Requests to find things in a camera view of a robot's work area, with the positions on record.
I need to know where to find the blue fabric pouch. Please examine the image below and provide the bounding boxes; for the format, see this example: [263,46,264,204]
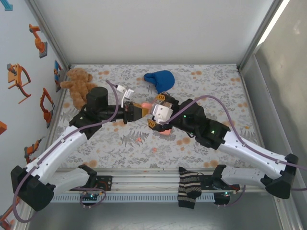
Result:
[143,70,175,94]

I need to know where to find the brown teddy bear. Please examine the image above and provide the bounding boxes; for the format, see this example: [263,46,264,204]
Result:
[59,68,99,110]

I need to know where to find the floral patterned table mat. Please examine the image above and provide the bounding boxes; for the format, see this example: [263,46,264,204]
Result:
[51,64,256,170]

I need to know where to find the black beige striped sock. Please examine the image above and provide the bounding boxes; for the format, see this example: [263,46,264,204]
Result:
[177,166,202,210]

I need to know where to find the small controller circuit board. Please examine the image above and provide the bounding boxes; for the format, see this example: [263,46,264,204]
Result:
[214,190,237,199]
[80,191,103,201]

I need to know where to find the thin aluminium rear rail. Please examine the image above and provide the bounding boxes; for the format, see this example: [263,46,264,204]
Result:
[69,62,240,67]

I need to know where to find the aluminium side rail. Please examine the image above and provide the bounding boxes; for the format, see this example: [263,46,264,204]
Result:
[14,68,71,230]
[238,68,304,230]

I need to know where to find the blue orange wall sticker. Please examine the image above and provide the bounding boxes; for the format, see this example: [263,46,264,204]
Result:
[54,59,63,93]

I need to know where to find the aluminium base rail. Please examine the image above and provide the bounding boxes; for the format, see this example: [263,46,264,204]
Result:
[24,167,264,194]

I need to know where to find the white slotted cable duct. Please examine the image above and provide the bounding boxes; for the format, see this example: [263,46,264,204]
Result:
[51,193,215,204]

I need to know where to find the aluminium frame post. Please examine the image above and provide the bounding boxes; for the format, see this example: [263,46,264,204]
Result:
[24,0,72,71]
[236,0,290,71]

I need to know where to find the orange claw wall sticker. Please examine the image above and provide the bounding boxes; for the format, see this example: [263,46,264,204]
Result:
[7,63,32,104]

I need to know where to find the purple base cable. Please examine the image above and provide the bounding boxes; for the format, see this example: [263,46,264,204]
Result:
[69,184,106,209]
[214,185,248,208]

